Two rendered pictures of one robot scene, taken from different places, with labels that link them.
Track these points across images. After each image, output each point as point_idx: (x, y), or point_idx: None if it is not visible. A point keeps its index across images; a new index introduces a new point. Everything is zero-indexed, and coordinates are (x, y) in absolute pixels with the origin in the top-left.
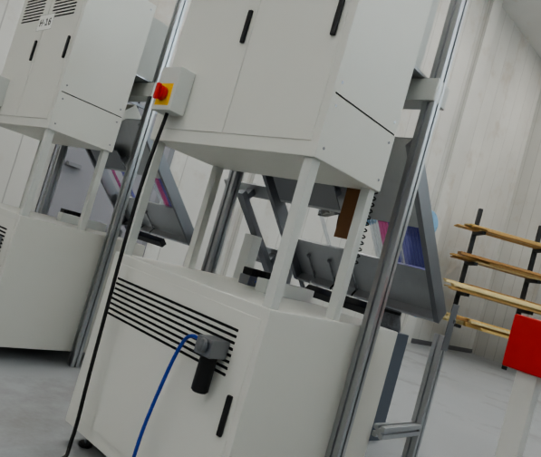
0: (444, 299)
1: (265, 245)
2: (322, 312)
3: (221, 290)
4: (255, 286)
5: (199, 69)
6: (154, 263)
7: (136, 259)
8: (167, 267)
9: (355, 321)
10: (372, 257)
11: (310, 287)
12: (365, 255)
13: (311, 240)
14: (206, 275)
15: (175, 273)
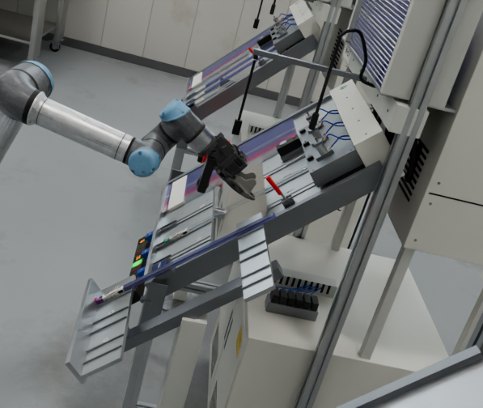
0: (181, 174)
1: (163, 313)
2: (311, 257)
3: (415, 286)
4: (333, 295)
5: None
6: (430, 347)
7: (447, 354)
8: (418, 339)
9: (284, 243)
10: (214, 191)
11: (140, 291)
12: (214, 195)
13: (210, 234)
14: (365, 331)
15: (430, 318)
